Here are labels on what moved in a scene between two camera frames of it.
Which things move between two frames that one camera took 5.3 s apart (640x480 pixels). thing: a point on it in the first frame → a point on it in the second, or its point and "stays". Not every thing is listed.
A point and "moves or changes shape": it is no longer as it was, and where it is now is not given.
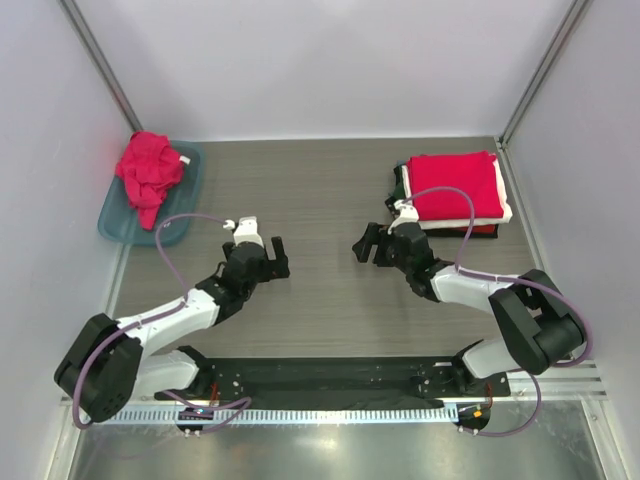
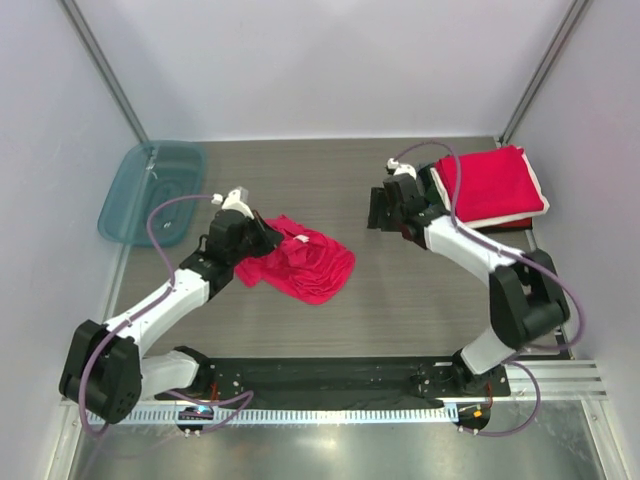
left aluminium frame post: [72, 13] stays
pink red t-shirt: [150, 167] → [308, 263]
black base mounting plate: [338, 382] stays
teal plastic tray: [120, 220] stays
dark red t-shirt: [481, 229] moves or changes shape
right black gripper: [363, 247] → [380, 200]
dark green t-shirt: [399, 191] moves or changes shape
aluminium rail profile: [565, 380] stays
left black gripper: [279, 264] → [269, 237]
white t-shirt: [444, 222] moves or changes shape
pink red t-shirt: [473, 172] moves or changes shape
